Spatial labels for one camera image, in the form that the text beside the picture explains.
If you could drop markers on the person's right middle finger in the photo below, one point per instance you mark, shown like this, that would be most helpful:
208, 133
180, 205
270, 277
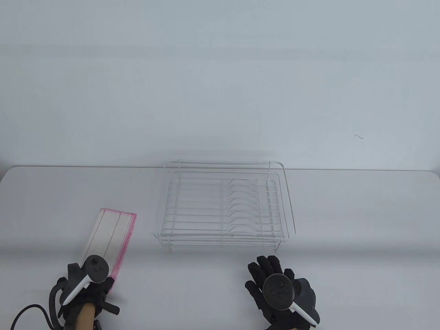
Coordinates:
264, 265

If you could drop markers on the person's left hand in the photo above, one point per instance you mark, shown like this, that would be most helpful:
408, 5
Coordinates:
94, 295

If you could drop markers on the white cloth with pink edge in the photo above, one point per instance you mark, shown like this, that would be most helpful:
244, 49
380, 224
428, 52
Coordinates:
110, 233

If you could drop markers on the person's left forearm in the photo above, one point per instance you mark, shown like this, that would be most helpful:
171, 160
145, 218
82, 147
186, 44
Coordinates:
86, 316

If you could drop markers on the person's right hand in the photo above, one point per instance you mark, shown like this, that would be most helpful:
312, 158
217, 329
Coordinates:
304, 295

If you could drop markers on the person's left thumb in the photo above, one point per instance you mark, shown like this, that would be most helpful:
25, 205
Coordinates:
111, 308

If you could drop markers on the person's right little finger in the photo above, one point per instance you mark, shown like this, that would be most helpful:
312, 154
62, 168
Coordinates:
289, 274

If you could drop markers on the black and white tracking controller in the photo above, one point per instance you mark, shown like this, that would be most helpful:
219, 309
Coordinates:
279, 292
96, 268

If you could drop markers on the person's right thumb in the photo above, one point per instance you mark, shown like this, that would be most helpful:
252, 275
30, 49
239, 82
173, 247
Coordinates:
253, 292

